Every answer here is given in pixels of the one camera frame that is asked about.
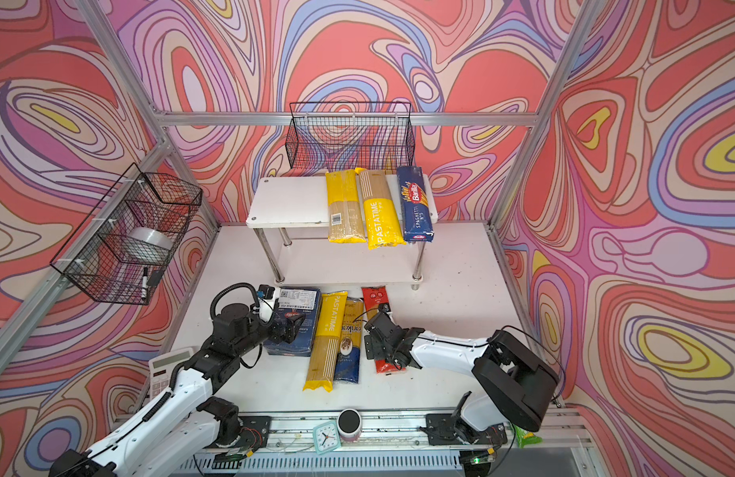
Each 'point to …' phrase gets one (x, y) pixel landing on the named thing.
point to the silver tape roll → (152, 236)
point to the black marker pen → (144, 283)
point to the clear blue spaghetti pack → (347, 369)
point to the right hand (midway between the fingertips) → (385, 349)
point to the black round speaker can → (349, 424)
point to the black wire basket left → (125, 246)
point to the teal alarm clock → (327, 437)
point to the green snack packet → (524, 437)
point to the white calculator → (160, 371)
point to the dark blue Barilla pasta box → (305, 301)
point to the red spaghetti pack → (372, 297)
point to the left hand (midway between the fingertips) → (294, 311)
